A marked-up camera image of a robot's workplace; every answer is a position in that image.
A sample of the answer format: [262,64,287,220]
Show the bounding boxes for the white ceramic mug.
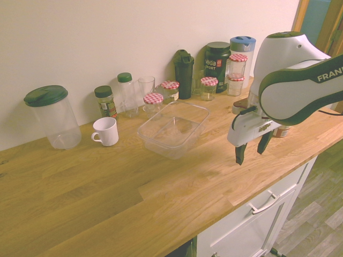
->
[91,117,120,147]

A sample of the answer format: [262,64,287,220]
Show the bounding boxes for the labelled jar checkered lid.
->
[160,80,180,104]

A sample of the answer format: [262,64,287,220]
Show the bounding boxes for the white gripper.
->
[227,106,274,165]

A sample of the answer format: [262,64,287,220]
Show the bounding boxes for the empty jar checkered lid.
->
[228,54,248,78]
[143,93,164,120]
[227,74,245,97]
[200,77,219,102]

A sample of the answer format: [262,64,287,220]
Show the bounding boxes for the tall clear drinking glass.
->
[138,75,156,97]

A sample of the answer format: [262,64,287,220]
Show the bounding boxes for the small clear glass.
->
[191,70,206,96]

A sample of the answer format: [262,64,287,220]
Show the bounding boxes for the large clear canister green lid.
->
[23,85,82,150]

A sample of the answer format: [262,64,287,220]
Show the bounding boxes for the wooden door frame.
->
[291,0,343,56]

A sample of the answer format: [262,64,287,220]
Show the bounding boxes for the black Vega protein tub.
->
[204,41,232,94]

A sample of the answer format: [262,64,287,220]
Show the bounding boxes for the spice jar black lid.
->
[94,85,119,120]

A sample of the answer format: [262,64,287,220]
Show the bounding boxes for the clear bottle green lid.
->
[117,72,140,118]

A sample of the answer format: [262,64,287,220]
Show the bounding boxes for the white pitcher blue lid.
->
[229,36,257,89]

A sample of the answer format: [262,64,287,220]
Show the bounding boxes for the black shaker bottle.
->
[173,49,195,100]

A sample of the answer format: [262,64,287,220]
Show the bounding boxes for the wrist camera with brown mount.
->
[232,100,251,115]

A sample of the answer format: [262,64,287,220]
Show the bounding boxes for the red cereal cup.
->
[272,125,292,139]

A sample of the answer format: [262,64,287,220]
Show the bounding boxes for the clear rectangular plastic container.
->
[137,100,211,161]

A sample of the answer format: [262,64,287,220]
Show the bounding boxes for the metal drawer handle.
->
[247,192,281,215]

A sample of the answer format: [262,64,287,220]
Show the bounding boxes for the dark dishwasher front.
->
[171,237,198,257]

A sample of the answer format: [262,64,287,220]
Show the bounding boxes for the white kitchen cabinet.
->
[197,157,318,257]

